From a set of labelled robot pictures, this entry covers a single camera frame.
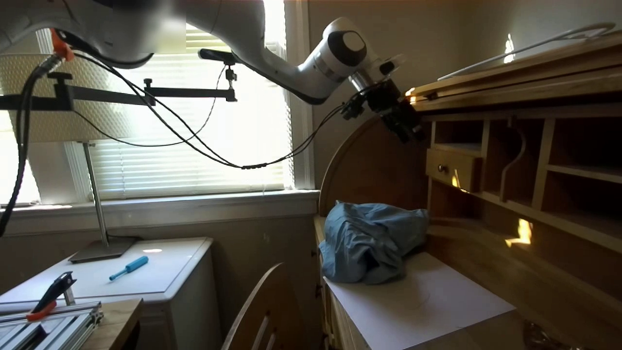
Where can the metal drawer knob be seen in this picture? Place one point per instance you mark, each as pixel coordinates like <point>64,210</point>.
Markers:
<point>443,169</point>

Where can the metal lamp stand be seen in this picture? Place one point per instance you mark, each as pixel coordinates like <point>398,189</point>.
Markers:
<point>105,245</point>

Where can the wooden chair back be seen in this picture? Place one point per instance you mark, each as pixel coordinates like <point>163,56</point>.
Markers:
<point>268,319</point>

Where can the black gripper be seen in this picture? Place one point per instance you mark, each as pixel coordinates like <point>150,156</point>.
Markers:
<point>389,105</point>

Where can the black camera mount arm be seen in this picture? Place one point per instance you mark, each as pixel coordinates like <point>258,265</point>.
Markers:
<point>47,82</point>

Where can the small wooden drawer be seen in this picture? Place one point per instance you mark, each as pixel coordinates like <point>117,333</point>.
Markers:
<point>463,167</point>

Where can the white paper sheet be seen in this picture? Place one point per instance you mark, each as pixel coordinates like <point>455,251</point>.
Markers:
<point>429,301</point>

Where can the blue handled screwdriver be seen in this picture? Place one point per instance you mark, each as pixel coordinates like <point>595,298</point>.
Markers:
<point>130,266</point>

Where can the light blue cloth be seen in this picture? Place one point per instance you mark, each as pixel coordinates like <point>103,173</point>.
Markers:
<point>369,241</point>

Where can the wooden roll-top desk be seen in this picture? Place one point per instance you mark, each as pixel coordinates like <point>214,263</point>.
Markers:
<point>544,228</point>

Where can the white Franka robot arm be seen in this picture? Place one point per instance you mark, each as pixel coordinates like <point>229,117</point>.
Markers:
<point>124,35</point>

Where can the white side table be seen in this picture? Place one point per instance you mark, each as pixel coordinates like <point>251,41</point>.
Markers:
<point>177,292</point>

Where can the red black hand tool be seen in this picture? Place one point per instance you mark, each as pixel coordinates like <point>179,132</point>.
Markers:
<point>48,298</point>

